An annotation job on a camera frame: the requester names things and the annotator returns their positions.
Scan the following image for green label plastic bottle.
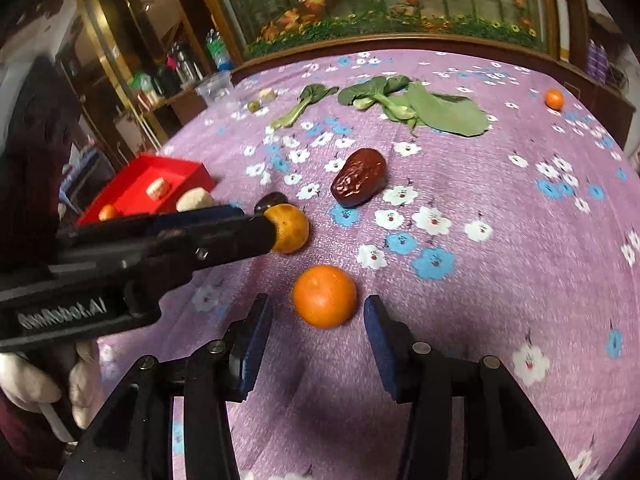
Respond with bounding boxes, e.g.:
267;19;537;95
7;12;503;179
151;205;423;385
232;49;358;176
206;30;234;72

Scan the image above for wooden glass cabinet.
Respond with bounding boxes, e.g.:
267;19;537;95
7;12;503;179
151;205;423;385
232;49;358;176
54;0;211;163

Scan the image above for person's left hand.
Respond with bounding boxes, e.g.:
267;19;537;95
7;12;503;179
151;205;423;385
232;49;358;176
0;342;101;431

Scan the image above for pale bok choy stalk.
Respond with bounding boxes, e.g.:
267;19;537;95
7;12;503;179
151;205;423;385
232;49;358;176
380;94;423;133

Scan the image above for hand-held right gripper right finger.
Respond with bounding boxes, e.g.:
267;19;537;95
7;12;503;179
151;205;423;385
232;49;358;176
363;295;576;480

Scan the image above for small bok choy stalk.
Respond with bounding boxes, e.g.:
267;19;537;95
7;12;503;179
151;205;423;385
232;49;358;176
270;84;340;130

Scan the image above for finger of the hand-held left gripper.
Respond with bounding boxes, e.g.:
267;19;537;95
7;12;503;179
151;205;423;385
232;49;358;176
150;214;277;276
150;203;247;228

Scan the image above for red date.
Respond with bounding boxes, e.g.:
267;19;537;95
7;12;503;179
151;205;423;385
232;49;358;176
330;148;387;208

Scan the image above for clear plastic cup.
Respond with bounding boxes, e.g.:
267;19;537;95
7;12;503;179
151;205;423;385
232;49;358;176
196;71;233;103

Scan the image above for steel thermos flask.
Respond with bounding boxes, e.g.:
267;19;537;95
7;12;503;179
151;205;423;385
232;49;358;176
171;42;197;86

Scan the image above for red box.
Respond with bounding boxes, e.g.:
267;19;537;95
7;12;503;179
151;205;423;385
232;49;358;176
76;154;217;226

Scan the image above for flower scene display case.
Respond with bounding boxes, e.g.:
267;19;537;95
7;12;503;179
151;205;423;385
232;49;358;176
189;0;563;68

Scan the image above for purple floral tablecloth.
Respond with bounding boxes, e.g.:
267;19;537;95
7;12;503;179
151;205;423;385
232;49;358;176
97;50;640;480

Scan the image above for dark bok choy leaf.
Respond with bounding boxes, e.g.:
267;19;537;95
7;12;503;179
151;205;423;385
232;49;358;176
338;75;412;111

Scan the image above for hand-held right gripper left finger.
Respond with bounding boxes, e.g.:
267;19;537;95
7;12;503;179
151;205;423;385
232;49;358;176
57;293;274;480

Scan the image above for large bok choy leaf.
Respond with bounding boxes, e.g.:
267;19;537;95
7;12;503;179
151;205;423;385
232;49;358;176
406;82;489;137

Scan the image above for dark plum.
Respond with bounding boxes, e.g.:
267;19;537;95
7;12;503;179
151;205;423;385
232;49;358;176
253;191;289;216

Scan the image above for wooden side cabinet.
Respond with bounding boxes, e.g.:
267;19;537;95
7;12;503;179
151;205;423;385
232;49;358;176
555;0;640;153

